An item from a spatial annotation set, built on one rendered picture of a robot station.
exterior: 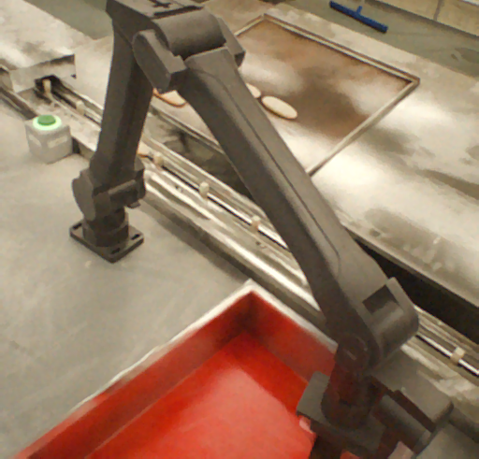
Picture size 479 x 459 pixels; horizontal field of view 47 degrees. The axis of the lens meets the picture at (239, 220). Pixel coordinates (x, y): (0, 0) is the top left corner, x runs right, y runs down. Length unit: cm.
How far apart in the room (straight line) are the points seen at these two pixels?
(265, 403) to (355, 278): 34
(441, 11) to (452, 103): 349
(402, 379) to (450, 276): 44
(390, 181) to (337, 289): 62
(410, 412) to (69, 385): 49
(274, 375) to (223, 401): 9
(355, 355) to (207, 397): 32
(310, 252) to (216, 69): 22
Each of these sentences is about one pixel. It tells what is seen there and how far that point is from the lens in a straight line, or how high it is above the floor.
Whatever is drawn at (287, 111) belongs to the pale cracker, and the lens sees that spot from 127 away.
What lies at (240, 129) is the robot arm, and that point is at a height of 124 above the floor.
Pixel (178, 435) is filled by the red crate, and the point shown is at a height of 82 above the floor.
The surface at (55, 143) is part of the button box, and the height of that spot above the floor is 86.
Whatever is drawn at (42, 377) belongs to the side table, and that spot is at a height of 82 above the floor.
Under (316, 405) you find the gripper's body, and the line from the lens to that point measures 71.
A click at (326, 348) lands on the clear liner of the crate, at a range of 79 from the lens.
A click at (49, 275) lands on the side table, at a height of 82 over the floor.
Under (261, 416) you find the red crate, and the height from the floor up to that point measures 82.
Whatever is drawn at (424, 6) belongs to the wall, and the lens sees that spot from 491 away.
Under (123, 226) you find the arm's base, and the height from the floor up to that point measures 87.
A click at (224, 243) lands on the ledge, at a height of 86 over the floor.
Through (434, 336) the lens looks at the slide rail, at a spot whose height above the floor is 85.
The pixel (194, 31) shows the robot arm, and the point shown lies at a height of 130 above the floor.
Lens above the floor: 154
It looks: 40 degrees down
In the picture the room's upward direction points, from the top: 7 degrees clockwise
